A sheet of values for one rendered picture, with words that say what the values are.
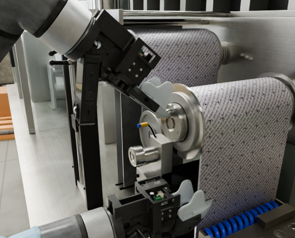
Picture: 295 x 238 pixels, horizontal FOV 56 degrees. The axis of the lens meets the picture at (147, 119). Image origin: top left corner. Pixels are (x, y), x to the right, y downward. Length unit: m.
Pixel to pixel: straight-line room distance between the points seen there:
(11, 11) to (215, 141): 0.38
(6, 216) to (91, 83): 2.14
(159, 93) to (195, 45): 0.31
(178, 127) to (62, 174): 0.66
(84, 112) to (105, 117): 0.79
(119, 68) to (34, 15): 0.13
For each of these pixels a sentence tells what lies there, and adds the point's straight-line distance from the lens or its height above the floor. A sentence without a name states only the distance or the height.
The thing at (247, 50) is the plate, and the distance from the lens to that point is 0.84.
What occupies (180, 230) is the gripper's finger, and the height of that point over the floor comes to 1.10.
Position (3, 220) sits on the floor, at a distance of 2.46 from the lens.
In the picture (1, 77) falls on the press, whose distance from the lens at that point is 7.06.
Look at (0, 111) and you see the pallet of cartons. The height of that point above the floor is 0.24.
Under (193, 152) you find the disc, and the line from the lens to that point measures 0.52.
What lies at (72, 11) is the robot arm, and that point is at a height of 1.45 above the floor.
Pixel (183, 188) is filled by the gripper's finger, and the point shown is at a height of 1.13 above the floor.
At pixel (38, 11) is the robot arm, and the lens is 0.38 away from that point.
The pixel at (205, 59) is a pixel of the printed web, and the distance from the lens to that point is 0.76.
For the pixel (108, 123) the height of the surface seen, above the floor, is 1.00.
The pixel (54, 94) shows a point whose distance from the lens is 1.44.
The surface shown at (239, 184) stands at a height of 1.11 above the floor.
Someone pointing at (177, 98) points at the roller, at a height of 1.30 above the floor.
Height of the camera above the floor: 1.44
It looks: 20 degrees down
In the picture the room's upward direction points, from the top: straight up
